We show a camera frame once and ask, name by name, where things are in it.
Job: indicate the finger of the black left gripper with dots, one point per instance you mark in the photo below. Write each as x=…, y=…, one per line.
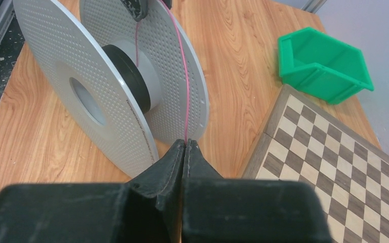
x=168, y=3
x=138, y=9

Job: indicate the green plastic bin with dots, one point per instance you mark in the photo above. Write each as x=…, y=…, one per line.
x=324, y=67

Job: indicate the wooden chessboard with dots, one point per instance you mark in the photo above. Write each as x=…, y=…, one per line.
x=299, y=141

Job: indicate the white perforated cable spool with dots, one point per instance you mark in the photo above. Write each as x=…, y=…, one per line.
x=127, y=84

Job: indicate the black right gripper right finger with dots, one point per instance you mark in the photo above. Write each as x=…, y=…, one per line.
x=217, y=209

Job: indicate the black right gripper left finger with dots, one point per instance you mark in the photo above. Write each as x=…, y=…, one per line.
x=145, y=209

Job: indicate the left aluminium frame post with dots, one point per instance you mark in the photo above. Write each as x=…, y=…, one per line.
x=313, y=6

